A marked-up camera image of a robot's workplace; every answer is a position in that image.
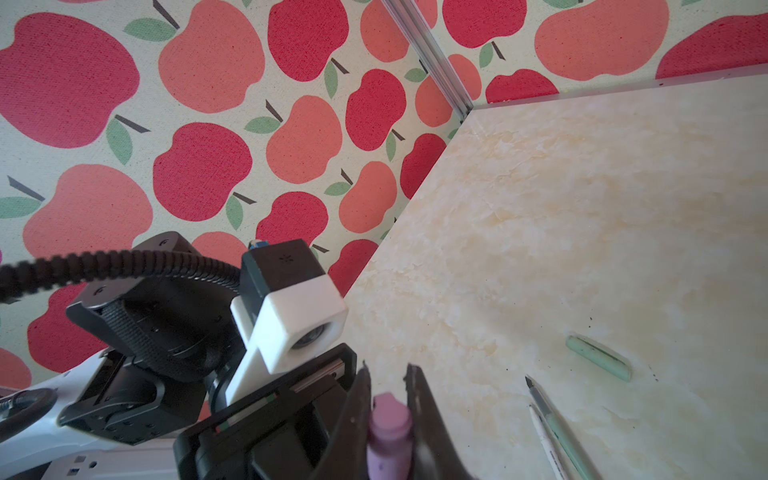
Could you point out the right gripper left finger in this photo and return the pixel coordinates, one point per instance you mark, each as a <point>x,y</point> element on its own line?
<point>345,457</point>

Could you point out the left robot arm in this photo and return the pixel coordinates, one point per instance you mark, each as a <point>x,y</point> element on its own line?
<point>209,370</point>

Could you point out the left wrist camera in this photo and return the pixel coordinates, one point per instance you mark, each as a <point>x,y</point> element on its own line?
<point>288,311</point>

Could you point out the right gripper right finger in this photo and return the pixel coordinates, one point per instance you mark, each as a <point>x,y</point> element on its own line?
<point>434,455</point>

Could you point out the white yellow-tipped pen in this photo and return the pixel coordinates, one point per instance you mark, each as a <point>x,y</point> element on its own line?
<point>550,451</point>

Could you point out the light green pen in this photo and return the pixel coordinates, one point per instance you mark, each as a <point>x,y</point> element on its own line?
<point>566,439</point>

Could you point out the left aluminium corner post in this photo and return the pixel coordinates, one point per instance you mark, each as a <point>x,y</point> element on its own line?
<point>415,28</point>

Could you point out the pink pen cap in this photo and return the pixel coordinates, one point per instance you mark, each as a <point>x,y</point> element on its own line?
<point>390,442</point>

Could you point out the light green pen cap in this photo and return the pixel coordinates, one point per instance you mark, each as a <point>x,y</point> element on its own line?
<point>600,356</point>

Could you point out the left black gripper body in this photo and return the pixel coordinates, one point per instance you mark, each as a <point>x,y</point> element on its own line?
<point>278,432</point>

